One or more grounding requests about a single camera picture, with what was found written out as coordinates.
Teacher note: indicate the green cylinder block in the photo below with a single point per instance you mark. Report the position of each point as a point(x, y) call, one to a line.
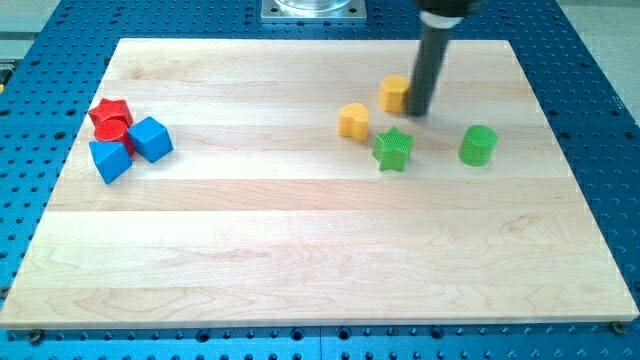
point(478, 145)

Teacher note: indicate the board clamp screw right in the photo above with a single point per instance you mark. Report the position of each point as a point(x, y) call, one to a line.
point(619, 328)

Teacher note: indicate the red cylinder block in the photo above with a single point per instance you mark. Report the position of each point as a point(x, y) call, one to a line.
point(114, 130)

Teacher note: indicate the blue cube block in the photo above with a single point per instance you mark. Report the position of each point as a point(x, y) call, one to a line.
point(150, 139)

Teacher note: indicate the green star block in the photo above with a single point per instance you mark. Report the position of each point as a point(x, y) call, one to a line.
point(392, 149)

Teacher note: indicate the wooden board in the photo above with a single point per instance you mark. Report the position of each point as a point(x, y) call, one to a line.
point(262, 215)

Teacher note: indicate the yellow heart block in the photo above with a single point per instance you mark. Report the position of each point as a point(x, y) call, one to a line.
point(353, 121)

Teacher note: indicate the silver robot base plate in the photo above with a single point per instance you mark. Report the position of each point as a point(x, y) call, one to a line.
point(313, 10)

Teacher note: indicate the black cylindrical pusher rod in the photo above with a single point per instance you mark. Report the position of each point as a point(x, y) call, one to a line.
point(432, 48)

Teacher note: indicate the board clamp screw left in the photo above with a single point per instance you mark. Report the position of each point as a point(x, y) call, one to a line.
point(35, 336)

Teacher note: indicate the blue triangle block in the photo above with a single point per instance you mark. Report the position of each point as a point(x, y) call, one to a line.
point(110, 158)

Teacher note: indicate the red star block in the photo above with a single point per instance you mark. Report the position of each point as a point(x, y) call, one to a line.
point(111, 110)

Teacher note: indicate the yellow hexagon block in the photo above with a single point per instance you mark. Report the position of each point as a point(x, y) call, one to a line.
point(393, 93)

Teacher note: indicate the board clamp screw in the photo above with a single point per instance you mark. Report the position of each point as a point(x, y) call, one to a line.
point(35, 336)
point(619, 328)

